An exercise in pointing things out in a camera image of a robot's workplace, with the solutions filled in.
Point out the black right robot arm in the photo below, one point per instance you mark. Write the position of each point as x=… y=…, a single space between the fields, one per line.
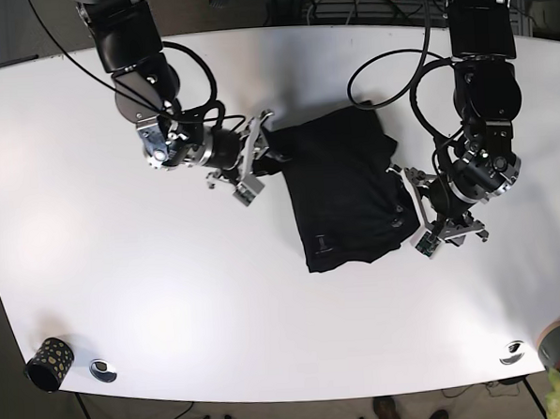
x=146 y=89

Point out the black gold spotted cup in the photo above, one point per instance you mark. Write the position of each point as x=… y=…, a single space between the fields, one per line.
x=50 y=365

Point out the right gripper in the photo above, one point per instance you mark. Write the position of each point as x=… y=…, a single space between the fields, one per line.
x=233 y=155

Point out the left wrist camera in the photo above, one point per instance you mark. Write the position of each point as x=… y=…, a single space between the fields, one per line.
x=427 y=244

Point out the left silver table grommet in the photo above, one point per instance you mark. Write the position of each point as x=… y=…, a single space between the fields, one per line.
x=103 y=371

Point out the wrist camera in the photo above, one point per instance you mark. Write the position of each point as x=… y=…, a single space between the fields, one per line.
x=427 y=244
x=248 y=189

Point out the black T-shirt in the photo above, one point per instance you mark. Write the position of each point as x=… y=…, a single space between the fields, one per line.
x=347 y=206

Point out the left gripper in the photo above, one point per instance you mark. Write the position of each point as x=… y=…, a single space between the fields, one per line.
x=430 y=201

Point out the silver table grommet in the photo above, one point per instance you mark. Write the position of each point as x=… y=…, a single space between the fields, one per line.
x=512 y=353
x=103 y=371

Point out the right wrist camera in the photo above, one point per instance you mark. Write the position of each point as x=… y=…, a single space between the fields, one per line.
x=248 y=189

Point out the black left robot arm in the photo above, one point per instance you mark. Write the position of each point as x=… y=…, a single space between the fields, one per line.
x=477 y=163

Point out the left brown shoe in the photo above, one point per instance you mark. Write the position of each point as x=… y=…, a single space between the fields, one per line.
x=385 y=408

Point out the right silver table grommet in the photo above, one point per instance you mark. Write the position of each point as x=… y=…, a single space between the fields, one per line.
x=512 y=353

